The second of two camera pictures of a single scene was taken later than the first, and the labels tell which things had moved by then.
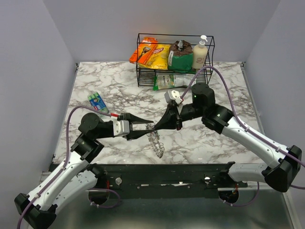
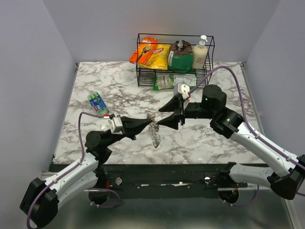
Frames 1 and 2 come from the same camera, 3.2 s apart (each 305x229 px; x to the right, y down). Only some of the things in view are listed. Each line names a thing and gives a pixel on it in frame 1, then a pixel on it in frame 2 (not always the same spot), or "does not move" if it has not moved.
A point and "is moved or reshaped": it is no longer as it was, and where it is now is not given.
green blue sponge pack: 97,103 does not move
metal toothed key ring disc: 154,140 is moved or reshaped
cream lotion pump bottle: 200,54 does not move
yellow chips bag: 158,58 does not move
